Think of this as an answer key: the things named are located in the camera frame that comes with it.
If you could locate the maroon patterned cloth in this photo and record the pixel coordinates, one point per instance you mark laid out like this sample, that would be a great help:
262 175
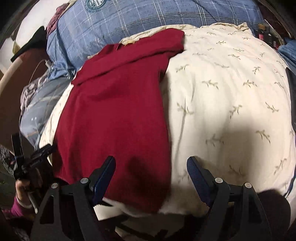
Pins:
54 20

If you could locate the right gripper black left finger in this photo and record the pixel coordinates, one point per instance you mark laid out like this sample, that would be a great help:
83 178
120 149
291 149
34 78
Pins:
67 212

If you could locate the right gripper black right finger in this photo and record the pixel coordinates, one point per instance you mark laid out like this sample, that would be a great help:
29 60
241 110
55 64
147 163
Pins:
235 212

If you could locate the grey-blue striped star quilt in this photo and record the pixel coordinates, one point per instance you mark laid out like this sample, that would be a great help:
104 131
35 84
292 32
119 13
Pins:
32 122

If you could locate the magenta sleeve forearm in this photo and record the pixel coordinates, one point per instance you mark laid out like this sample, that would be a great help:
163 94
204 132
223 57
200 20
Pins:
19 210

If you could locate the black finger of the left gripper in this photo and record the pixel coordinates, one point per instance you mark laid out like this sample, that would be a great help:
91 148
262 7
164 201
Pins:
40 155

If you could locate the grey crumpled cloth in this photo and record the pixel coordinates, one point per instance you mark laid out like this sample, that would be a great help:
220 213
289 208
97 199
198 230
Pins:
30 90

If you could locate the red knit sweater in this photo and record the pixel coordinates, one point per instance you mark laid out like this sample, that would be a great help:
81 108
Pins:
115 108

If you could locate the brown wooden headboard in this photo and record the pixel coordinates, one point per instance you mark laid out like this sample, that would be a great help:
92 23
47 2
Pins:
29 66

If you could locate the clutter of small items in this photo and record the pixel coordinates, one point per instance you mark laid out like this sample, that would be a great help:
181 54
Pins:
269 35

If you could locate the black garment on headboard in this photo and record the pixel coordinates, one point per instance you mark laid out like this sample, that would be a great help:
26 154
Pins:
37 41

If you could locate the person's left hand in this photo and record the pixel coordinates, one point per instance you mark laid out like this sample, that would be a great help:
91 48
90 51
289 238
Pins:
22 194

